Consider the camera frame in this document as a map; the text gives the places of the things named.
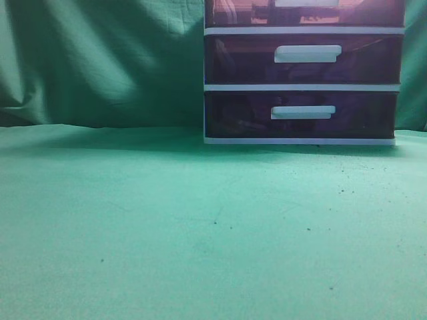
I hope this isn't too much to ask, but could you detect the white plastic drawer cabinet frame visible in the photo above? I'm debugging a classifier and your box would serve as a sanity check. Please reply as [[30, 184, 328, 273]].
[[203, 4, 404, 145]]

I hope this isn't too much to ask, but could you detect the tinted purple drawer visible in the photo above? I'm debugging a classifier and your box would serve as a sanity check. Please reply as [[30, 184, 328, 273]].
[[205, 91, 398, 139], [205, 34, 403, 85], [205, 0, 405, 27]]

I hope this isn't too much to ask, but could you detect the green cloth backdrop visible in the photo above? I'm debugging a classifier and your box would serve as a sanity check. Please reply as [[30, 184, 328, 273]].
[[0, 0, 427, 131]]

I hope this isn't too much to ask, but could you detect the green cloth table cover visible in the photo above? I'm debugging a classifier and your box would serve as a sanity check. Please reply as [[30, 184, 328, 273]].
[[1, 125, 426, 319]]

